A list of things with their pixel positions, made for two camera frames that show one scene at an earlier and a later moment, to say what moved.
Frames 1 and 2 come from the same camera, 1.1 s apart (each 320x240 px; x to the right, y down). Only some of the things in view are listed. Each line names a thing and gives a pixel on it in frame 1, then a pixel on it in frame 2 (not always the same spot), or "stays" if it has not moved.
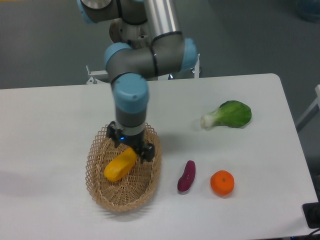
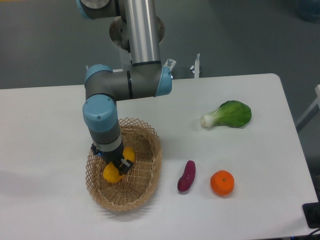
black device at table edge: (312, 213) stays
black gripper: (145, 152) -> (115, 156)
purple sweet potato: (186, 181) stays
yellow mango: (117, 168) stays
